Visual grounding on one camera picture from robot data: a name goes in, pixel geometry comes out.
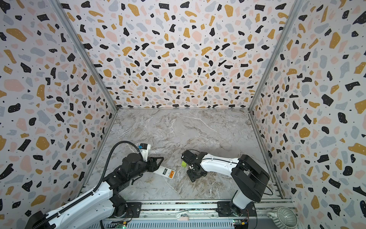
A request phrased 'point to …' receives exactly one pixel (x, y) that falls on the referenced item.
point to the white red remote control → (168, 172)
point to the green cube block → (183, 164)
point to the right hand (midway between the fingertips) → (192, 173)
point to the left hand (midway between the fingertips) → (161, 156)
